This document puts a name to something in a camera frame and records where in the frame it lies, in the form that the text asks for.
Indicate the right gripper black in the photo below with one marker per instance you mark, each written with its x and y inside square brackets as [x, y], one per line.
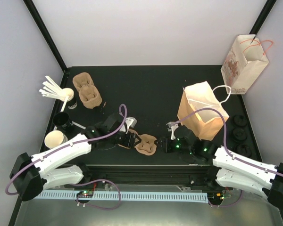
[166, 147]

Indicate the small green circuit board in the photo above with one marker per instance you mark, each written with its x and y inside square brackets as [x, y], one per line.
[85, 194]

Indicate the left black corner post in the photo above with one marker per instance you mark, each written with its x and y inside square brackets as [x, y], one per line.
[45, 33]

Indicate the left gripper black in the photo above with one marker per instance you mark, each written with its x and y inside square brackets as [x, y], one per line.
[129, 142]

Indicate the paper cup holding stirrers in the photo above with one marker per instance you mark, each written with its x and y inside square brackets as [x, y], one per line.
[71, 101]

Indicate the right black corner post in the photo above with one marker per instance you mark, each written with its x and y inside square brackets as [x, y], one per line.
[268, 6]

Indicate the white printed paper bag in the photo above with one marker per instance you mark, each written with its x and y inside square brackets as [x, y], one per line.
[243, 64]

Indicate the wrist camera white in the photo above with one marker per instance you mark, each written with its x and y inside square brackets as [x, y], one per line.
[130, 122]
[171, 127]

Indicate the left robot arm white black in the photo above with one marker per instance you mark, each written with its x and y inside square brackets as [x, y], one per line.
[31, 175]

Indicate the bundle of white wrapped straws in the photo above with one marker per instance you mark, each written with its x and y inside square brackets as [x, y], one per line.
[52, 90]

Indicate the brown pulp cup carrier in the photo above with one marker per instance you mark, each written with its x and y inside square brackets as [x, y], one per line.
[149, 147]

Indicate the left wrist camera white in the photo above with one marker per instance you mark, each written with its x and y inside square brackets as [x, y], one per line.
[130, 122]

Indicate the stacked brown pulp cup carriers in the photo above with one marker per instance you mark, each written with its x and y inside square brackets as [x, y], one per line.
[87, 91]

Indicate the light blue cable duct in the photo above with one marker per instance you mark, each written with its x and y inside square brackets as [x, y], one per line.
[126, 196]

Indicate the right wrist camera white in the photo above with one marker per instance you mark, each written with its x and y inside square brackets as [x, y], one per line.
[171, 127]

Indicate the black aluminium frame rail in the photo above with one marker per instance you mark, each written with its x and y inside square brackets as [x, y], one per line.
[193, 176]

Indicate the black corner post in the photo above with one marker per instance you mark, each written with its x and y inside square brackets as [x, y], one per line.
[45, 33]
[268, 6]

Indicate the black paper cup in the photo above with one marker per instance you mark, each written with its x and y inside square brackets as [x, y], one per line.
[62, 121]

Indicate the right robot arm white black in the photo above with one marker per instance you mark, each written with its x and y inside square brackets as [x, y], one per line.
[231, 169]

